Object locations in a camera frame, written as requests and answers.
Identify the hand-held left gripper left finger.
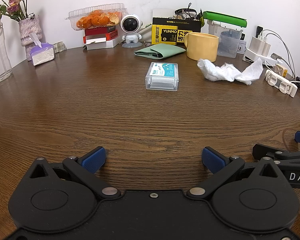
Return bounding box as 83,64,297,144
29,146,121,201

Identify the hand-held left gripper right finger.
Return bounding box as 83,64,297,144
187,147,288,201

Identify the white cotton wipe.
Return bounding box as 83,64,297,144
197,57,264,85

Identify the clear floss pick box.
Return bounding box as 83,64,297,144
145,62,180,90

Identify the white folding phone holder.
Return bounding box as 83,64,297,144
265,69,298,98

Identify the white and yellow cube adapter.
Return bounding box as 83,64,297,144
272,64,289,78

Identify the white power strip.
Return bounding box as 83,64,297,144
242,47,273,65

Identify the white charger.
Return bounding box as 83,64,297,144
259,31,272,56
249,36,265,56

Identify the small white labelled box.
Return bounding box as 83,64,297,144
236,40,247,55

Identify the yellow mug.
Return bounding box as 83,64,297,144
184,32,219,62

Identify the white flat box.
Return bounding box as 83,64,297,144
85,38,120,51

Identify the purple tissue pack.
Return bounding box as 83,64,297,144
30,34,55,66

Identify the small patterned box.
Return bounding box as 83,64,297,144
52,41,67,53

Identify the green folded cloth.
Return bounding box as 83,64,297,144
134,43,186,60

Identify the clear storage box green lid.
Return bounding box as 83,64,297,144
202,11,248,58

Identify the red flat box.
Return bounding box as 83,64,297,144
83,30,119,43

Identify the dark red box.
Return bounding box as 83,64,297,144
84,27,111,36

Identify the white astronaut figurine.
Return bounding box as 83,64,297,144
120,14,143,48

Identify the black and yellow box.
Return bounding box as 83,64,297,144
152,17,202,46

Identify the pile of orange peels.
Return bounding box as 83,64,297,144
76,9,122,29

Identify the lilac textured vase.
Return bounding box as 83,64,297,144
19,14,42,61

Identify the clear plastic clamshell box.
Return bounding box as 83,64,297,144
64,2,127,32

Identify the grey charging cable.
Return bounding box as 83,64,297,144
264,29,297,79

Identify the black strap bundle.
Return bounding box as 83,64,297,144
174,3,198,20

